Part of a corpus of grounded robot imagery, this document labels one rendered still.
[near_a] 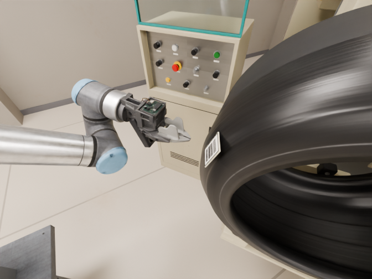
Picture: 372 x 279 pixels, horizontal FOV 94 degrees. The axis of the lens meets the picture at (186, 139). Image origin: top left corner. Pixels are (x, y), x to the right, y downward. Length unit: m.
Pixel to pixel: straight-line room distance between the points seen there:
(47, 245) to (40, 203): 1.00
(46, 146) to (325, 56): 0.52
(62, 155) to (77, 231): 1.34
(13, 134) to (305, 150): 0.52
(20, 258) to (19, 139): 0.77
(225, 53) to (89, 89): 0.67
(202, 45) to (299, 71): 0.79
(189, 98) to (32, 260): 1.11
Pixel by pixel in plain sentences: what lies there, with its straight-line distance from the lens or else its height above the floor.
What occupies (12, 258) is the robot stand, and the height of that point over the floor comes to 0.60.
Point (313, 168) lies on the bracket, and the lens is 0.86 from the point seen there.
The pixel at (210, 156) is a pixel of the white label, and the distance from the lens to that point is 0.31.
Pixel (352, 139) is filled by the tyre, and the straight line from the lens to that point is 0.25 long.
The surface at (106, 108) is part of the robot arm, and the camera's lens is 0.54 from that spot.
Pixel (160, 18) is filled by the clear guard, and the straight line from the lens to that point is 1.07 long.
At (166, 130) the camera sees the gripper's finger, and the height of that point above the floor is 1.19.
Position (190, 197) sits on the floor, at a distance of 1.68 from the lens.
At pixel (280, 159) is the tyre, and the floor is 1.34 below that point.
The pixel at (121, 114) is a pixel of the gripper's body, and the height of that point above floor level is 1.21.
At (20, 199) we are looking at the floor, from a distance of 2.25.
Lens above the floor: 1.52
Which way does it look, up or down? 46 degrees down
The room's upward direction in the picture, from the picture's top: straight up
